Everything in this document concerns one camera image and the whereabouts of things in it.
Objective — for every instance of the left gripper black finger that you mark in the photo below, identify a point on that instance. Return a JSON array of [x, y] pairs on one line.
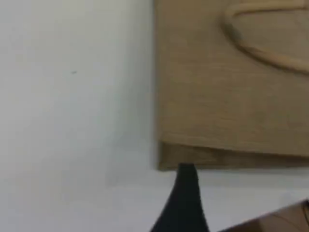
[[183, 207]]

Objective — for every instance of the brown cardboard box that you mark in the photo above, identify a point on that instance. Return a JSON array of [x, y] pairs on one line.
[[280, 220]]

